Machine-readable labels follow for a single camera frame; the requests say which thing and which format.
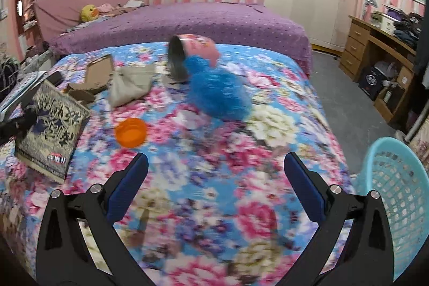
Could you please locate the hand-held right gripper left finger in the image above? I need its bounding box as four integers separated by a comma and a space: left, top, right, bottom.
36, 152, 150, 286

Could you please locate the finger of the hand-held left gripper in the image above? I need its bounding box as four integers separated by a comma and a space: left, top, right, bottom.
0, 112, 39, 148

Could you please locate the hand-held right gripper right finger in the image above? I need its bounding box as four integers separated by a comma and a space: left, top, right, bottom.
283, 152, 395, 286

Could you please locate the patterned black gold box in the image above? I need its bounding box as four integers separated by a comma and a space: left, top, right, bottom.
15, 80, 92, 185

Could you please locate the light blue plastic basket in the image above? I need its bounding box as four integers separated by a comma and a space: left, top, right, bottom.
354, 136, 429, 280

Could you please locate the orange plastic bowl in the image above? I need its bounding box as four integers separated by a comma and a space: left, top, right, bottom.
115, 117, 148, 149

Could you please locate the black flat object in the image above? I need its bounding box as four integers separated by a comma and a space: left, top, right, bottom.
45, 70, 64, 86

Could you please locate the floral blanket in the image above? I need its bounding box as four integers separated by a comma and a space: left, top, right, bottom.
0, 41, 358, 286

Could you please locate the brown cardboard piece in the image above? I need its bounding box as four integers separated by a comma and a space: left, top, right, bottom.
66, 54, 115, 96

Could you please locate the tan cloth bag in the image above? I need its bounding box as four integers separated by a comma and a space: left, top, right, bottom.
109, 63, 157, 108

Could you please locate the floral beige curtain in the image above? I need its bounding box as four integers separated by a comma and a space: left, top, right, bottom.
407, 124, 429, 166

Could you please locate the black printed bag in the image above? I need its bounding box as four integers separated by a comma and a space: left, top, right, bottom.
357, 66, 387, 98

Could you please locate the white standing fan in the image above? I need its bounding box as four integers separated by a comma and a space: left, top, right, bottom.
395, 111, 429, 143

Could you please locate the blue fluffy pom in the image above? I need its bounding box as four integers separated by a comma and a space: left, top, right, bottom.
184, 56, 253, 121

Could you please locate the pink headboard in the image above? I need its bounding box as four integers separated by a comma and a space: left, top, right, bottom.
33, 0, 135, 40

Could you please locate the yellow duck plush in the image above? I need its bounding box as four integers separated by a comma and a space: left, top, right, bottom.
80, 4, 100, 23

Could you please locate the wooden desk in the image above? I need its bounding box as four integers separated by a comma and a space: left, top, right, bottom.
339, 15, 420, 125

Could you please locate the purple dotted bed cover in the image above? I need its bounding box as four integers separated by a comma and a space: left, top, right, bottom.
49, 1, 313, 77

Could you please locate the white box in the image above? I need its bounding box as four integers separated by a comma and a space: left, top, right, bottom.
370, 6, 403, 34

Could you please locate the stack of dark clothes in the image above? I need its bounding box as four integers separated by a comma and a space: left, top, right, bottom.
393, 13, 425, 43

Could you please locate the silver desk lamp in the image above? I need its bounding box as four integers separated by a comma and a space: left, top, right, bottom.
363, 0, 380, 21

